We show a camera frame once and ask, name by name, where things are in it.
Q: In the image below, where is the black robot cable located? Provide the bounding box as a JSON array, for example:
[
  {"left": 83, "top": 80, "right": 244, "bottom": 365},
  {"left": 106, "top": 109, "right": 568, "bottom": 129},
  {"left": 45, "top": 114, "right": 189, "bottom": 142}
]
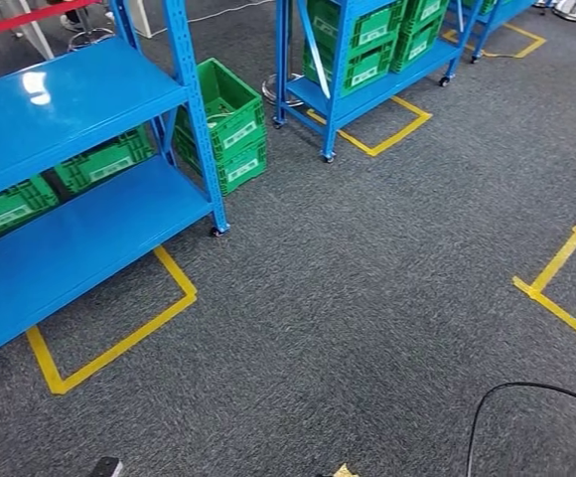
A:
[{"left": 466, "top": 382, "right": 576, "bottom": 477}]

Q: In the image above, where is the chrome round base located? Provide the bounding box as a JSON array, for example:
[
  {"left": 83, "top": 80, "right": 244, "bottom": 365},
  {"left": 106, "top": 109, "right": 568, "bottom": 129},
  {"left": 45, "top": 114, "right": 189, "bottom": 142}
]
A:
[{"left": 552, "top": 0, "right": 576, "bottom": 23}]

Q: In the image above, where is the white floor cable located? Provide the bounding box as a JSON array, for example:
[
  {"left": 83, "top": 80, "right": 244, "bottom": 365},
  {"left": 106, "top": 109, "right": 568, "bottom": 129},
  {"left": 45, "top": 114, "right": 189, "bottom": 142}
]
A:
[{"left": 149, "top": 0, "right": 276, "bottom": 38}]

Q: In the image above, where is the chrome stanchion post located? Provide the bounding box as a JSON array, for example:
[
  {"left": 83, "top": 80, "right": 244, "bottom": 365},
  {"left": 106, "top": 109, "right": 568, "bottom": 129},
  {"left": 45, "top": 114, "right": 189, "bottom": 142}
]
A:
[{"left": 262, "top": 71, "right": 304, "bottom": 108}]

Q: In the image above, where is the white desk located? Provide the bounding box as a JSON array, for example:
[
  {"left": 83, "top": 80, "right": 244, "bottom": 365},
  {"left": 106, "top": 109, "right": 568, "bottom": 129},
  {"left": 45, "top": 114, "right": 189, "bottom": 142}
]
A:
[{"left": 0, "top": 0, "right": 153, "bottom": 62}]

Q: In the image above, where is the black robot foot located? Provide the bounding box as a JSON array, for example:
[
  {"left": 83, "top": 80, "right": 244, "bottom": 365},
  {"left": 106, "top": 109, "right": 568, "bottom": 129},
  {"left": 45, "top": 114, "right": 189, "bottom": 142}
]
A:
[{"left": 86, "top": 456, "right": 125, "bottom": 477}]

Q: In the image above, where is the red barrier belt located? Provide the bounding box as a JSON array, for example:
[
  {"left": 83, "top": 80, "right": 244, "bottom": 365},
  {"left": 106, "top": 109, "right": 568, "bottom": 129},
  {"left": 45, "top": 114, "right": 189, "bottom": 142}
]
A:
[{"left": 0, "top": 0, "right": 95, "bottom": 41}]

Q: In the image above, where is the person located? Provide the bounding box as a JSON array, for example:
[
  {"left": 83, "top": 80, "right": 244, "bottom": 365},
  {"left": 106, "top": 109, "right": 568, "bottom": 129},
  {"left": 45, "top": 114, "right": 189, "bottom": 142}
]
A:
[{"left": 45, "top": 0, "right": 90, "bottom": 33}]

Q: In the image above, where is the green plastic crate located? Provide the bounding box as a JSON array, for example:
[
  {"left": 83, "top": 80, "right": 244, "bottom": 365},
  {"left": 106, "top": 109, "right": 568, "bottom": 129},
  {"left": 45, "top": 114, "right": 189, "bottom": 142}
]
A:
[
  {"left": 301, "top": 40, "right": 399, "bottom": 98},
  {"left": 461, "top": 0, "right": 499, "bottom": 16},
  {"left": 401, "top": 0, "right": 451, "bottom": 36},
  {"left": 389, "top": 14, "right": 446, "bottom": 75},
  {"left": 306, "top": 0, "right": 408, "bottom": 62},
  {"left": 174, "top": 128, "right": 268, "bottom": 198},
  {"left": 0, "top": 174, "right": 61, "bottom": 251},
  {"left": 52, "top": 124, "right": 158, "bottom": 196},
  {"left": 173, "top": 58, "right": 268, "bottom": 166}
]

